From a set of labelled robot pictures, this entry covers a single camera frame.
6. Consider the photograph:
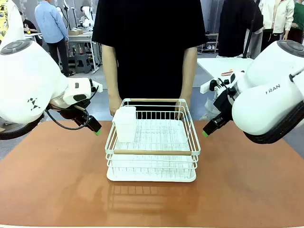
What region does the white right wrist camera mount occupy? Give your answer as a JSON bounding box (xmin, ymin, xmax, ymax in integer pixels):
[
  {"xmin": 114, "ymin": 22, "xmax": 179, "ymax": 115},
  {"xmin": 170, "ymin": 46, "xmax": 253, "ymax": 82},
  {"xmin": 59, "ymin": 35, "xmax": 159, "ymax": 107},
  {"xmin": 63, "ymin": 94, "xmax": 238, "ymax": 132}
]
[{"xmin": 200, "ymin": 71, "xmax": 245, "ymax": 95}]

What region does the black stand pole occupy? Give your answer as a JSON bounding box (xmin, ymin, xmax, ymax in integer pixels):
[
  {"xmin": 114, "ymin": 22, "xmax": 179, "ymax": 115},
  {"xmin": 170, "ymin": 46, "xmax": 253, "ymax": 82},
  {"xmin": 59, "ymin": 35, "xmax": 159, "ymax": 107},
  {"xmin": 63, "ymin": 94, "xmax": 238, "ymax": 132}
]
[{"xmin": 242, "ymin": 18, "xmax": 255, "ymax": 59}]

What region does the large white side table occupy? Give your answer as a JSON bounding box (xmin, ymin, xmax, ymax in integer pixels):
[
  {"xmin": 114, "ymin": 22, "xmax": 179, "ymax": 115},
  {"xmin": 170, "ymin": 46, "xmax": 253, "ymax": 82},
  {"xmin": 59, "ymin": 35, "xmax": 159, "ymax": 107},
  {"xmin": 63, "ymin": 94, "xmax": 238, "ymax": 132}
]
[{"xmin": 197, "ymin": 57, "xmax": 255, "ymax": 84}]

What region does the seated person in black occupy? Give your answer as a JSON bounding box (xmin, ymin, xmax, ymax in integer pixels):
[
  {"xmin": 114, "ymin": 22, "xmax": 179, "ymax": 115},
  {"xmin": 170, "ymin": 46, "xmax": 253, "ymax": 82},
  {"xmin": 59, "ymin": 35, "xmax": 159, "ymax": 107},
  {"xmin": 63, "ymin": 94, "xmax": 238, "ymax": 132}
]
[{"xmin": 19, "ymin": 11, "xmax": 43, "ymax": 46}]

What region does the white wire dish rack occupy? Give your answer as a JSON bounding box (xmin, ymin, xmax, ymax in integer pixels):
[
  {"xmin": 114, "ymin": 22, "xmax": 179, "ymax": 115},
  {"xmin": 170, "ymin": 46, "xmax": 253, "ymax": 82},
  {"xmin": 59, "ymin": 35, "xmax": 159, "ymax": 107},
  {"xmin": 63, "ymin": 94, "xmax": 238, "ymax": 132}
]
[{"xmin": 104, "ymin": 98, "xmax": 201, "ymax": 176}]

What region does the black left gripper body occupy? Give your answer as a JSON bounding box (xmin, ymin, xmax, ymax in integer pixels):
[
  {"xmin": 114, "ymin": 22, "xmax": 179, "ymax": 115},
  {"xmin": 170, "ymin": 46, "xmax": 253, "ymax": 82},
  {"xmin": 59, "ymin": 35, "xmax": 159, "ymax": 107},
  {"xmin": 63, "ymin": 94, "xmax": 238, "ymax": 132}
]
[{"xmin": 59, "ymin": 107, "xmax": 95, "ymax": 129}]

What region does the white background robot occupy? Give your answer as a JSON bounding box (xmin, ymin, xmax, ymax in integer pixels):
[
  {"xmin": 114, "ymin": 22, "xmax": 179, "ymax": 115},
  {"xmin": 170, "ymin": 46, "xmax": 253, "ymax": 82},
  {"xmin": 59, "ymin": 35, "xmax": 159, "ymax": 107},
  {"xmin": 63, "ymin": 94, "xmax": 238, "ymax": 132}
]
[{"xmin": 79, "ymin": 5, "xmax": 95, "ymax": 30}]

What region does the white plastic utensil cup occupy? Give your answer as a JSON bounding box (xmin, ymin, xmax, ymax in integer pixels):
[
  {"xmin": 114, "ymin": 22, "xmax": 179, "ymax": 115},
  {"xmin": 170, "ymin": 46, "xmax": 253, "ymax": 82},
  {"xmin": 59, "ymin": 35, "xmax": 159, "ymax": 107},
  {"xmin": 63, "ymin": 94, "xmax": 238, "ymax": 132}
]
[{"xmin": 112, "ymin": 106, "xmax": 137, "ymax": 143}]

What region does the person's left forearm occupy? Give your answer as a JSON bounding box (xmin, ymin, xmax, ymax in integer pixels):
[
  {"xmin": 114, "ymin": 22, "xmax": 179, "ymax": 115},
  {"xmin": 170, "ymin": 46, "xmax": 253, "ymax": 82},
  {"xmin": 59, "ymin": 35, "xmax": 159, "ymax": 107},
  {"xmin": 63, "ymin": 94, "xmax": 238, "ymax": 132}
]
[{"xmin": 181, "ymin": 46, "xmax": 199, "ymax": 99}]

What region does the person's right hand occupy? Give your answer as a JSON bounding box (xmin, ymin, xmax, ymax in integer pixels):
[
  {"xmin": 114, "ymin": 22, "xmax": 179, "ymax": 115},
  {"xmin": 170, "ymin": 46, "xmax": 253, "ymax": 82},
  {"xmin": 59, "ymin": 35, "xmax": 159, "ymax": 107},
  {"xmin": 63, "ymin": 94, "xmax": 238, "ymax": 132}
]
[{"xmin": 108, "ymin": 96, "xmax": 123, "ymax": 117}]

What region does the person in black t-shirt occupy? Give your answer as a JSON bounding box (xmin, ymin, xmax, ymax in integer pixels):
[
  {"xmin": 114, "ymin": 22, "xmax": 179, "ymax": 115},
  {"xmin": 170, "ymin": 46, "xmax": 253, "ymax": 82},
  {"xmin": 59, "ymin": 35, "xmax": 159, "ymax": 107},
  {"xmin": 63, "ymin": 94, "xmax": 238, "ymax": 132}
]
[{"xmin": 92, "ymin": 0, "xmax": 208, "ymax": 119}]

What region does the person in dark coat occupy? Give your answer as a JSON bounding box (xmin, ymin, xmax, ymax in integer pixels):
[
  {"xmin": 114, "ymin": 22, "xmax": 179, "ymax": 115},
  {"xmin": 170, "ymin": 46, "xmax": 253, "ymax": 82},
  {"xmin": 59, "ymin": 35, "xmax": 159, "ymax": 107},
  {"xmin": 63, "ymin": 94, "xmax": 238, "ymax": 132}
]
[{"xmin": 218, "ymin": 0, "xmax": 264, "ymax": 58}]

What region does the person's left hand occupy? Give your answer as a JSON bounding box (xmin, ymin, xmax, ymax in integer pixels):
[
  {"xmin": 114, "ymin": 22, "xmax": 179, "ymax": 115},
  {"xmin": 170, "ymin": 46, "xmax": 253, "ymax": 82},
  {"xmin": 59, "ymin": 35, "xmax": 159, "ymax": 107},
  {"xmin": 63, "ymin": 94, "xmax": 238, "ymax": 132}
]
[{"xmin": 175, "ymin": 95, "xmax": 192, "ymax": 120}]

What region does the clear plastic bag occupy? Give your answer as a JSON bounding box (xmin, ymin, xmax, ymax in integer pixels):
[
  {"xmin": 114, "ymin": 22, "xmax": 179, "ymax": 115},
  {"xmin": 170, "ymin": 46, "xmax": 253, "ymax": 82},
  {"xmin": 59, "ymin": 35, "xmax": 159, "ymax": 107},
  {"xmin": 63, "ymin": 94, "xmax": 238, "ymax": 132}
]
[{"xmin": 200, "ymin": 96, "xmax": 219, "ymax": 121}]

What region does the black arm cable sleeve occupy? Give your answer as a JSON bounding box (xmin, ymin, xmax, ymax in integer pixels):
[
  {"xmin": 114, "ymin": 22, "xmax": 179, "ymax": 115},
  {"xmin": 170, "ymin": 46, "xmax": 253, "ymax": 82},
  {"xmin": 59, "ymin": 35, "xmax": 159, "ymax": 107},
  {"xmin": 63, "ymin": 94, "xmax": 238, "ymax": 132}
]
[
  {"xmin": 0, "ymin": 113, "xmax": 46, "ymax": 141},
  {"xmin": 243, "ymin": 99, "xmax": 304, "ymax": 145}
]

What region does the person in white jacket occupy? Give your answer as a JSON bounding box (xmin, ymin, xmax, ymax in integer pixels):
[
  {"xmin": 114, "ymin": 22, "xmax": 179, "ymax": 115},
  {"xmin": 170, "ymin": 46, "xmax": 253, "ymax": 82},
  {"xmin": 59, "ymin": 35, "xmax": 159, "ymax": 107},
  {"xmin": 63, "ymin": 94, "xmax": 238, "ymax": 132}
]
[{"xmin": 258, "ymin": 0, "xmax": 295, "ymax": 52}]

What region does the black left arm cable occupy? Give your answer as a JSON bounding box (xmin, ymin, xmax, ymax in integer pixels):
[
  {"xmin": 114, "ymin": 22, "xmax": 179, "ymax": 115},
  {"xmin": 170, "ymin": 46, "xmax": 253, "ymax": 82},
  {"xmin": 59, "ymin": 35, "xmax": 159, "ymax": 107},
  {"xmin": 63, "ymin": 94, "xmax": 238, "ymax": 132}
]
[{"xmin": 45, "ymin": 85, "xmax": 99, "ymax": 131}]

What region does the black right arm cable sleeve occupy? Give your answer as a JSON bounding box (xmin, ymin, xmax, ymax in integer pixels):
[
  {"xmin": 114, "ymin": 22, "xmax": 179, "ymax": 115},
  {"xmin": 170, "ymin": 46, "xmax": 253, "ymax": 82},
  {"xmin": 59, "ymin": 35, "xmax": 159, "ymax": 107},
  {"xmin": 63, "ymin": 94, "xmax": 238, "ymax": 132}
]
[{"xmin": 243, "ymin": 99, "xmax": 304, "ymax": 145}]

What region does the white background workbench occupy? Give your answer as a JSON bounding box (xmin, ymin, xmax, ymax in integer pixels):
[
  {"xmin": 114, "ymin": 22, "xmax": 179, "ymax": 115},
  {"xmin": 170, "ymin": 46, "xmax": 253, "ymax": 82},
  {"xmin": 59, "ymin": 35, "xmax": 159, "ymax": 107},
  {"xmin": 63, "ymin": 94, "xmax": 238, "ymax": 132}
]
[{"xmin": 67, "ymin": 32, "xmax": 101, "ymax": 73}]

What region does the man in blue shirt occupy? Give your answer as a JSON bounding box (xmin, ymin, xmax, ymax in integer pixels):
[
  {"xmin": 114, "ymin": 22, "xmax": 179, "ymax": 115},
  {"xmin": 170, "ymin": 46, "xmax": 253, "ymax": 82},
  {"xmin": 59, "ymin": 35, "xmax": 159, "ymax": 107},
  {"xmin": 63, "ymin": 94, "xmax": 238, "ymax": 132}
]
[{"xmin": 34, "ymin": 0, "xmax": 75, "ymax": 77}]

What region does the person in green top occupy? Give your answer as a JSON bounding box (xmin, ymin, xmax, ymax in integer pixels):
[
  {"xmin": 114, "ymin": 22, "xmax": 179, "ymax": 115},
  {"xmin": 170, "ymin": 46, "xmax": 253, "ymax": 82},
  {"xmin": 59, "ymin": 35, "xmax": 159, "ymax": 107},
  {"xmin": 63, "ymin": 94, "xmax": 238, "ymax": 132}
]
[{"xmin": 283, "ymin": 1, "xmax": 304, "ymax": 45}]

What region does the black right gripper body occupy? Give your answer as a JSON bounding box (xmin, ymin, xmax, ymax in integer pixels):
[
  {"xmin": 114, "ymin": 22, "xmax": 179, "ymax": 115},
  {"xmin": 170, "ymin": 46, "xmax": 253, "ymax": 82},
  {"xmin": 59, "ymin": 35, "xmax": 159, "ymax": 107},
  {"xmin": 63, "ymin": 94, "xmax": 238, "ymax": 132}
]
[{"xmin": 213, "ymin": 91, "xmax": 235, "ymax": 121}]

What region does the black left arm cable sleeve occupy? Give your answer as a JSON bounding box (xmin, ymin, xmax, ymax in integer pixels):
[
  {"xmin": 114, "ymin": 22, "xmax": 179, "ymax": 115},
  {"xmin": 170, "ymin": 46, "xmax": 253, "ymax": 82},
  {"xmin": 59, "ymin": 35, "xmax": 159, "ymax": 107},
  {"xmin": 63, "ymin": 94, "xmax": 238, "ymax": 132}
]
[{"xmin": 0, "ymin": 113, "xmax": 46, "ymax": 141}]

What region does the small white desk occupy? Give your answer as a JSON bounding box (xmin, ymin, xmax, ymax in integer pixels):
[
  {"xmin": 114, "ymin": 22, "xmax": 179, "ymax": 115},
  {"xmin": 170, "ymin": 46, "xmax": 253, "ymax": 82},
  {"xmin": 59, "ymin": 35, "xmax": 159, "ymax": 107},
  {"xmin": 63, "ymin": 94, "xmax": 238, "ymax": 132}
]
[{"xmin": 23, "ymin": 32, "xmax": 42, "ymax": 40}]

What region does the person's right forearm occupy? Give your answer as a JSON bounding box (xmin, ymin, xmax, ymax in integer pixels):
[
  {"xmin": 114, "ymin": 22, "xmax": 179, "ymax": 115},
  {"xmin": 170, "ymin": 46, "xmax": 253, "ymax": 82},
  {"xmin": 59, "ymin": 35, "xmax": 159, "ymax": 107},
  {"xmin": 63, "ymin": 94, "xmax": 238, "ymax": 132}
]
[{"xmin": 102, "ymin": 44, "xmax": 119, "ymax": 102}]

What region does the white plastic drain tray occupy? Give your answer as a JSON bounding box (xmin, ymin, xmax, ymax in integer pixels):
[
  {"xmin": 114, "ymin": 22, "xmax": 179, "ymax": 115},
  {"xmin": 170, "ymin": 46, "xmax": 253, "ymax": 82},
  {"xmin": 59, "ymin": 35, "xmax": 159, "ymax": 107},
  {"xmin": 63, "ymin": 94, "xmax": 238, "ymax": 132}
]
[{"xmin": 106, "ymin": 118, "xmax": 197, "ymax": 183}]

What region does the white shoe rack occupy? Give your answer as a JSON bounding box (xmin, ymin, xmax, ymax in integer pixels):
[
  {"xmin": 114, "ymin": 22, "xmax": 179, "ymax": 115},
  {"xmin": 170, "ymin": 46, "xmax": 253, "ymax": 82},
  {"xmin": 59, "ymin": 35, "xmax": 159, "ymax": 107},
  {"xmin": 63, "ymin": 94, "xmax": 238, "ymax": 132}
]
[{"xmin": 200, "ymin": 33, "xmax": 219, "ymax": 54}]

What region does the black plastic step stool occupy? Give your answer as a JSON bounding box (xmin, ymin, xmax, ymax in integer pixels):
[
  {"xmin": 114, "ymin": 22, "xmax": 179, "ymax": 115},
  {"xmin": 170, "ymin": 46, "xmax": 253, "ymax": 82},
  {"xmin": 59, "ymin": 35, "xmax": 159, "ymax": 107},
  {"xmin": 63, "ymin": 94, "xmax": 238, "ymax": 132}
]
[{"xmin": 74, "ymin": 54, "xmax": 92, "ymax": 74}]

